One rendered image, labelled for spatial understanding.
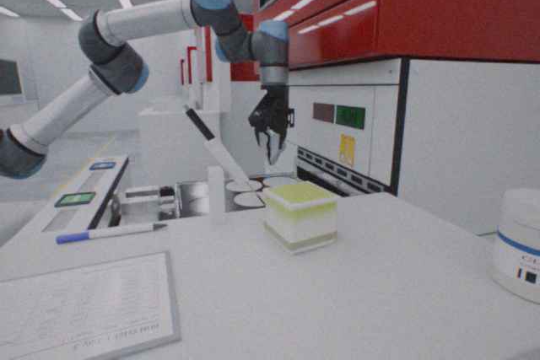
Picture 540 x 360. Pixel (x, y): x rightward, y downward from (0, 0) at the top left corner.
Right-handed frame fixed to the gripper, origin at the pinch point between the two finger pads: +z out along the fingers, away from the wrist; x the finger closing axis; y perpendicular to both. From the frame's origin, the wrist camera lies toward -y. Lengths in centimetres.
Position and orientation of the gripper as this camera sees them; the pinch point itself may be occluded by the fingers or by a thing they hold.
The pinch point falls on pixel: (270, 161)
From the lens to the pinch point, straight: 81.5
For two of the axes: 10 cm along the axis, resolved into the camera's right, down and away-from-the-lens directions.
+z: 0.0, 9.8, 2.2
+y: 5.1, -1.9, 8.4
